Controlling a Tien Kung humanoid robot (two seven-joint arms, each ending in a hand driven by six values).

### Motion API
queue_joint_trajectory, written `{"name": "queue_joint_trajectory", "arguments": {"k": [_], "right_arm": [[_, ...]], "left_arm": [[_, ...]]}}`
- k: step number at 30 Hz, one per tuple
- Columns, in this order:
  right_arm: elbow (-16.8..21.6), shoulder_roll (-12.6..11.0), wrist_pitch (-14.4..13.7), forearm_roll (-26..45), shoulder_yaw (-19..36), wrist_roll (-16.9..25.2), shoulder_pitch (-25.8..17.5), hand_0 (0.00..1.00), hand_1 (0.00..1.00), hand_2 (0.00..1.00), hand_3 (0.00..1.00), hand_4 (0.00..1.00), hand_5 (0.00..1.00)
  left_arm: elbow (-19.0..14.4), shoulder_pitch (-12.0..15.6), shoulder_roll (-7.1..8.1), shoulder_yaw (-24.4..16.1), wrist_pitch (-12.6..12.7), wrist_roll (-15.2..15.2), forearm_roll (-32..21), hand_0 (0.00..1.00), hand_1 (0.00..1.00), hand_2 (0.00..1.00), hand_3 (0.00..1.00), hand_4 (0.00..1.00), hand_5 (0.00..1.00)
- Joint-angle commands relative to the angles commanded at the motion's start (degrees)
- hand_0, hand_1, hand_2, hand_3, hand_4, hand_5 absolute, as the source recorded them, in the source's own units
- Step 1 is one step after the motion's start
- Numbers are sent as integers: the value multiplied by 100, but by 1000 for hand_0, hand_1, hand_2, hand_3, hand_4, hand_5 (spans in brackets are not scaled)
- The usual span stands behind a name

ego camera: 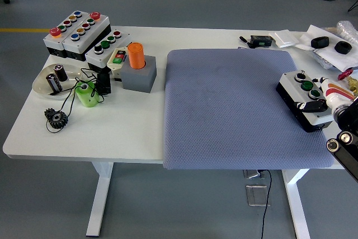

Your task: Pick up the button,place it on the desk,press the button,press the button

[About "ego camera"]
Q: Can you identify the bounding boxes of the grey square block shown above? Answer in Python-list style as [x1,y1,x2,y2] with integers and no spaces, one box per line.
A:
[119,55,157,94]

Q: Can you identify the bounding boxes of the white table leg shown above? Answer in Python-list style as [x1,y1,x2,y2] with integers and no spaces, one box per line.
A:
[281,168,312,239]
[86,162,115,237]

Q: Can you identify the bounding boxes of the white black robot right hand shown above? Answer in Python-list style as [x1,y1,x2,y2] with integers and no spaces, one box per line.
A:
[295,76,356,113]

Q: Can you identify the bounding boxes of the grey four-button control box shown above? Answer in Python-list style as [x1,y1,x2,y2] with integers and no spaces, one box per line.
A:
[276,70,334,133]
[84,29,132,73]

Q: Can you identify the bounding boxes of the black metal gear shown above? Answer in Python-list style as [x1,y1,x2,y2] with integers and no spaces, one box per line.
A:
[44,108,69,130]

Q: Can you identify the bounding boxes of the shiny round dish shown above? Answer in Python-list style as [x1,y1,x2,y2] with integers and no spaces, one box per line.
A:
[31,64,84,100]

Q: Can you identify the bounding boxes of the brass valve red handle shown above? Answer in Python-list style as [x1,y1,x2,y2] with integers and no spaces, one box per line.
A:
[337,68,358,96]

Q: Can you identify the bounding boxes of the thin black wire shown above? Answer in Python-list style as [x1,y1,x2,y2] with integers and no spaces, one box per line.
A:
[45,67,112,134]

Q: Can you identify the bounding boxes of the white wall switch panel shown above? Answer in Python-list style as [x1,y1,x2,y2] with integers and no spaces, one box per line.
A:
[268,29,299,49]

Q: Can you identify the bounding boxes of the metal floor socket box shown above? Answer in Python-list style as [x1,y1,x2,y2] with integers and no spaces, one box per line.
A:
[242,169,271,207]

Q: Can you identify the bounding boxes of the grey-blue textured mat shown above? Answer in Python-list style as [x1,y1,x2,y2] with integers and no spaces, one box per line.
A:
[161,48,335,170]

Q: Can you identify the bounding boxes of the clear plastic bag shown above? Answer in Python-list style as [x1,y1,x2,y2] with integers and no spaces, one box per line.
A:
[310,49,339,69]

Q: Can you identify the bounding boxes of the orange cylinder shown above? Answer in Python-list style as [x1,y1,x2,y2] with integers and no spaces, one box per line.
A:
[126,42,146,70]

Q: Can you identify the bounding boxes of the clear bubble wrap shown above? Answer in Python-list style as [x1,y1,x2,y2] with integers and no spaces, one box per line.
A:
[336,20,358,43]

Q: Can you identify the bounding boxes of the black foam ring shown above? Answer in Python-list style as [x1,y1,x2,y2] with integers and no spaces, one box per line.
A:
[334,41,352,54]
[310,36,330,49]

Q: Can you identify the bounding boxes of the black cylindrical capacitor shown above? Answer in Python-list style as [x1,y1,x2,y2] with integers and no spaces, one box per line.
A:
[45,73,63,93]
[53,64,69,82]

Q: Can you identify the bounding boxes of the black floor power cable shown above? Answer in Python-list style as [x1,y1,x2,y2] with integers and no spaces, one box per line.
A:
[258,169,272,239]

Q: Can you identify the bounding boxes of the black meter box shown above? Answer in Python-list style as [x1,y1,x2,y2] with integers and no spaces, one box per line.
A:
[249,35,274,49]

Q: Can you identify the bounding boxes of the small black device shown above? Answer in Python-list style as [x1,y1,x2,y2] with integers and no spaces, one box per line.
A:
[96,72,112,95]

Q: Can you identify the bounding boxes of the grey six-button control box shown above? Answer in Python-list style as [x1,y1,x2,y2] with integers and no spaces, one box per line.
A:
[61,11,112,62]
[43,10,87,58]

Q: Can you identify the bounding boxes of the green plastic cylinder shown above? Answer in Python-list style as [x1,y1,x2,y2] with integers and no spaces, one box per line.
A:
[74,81,100,108]

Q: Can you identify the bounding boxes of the cream pendant switch box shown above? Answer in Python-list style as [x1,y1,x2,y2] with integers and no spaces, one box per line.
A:
[106,47,130,72]

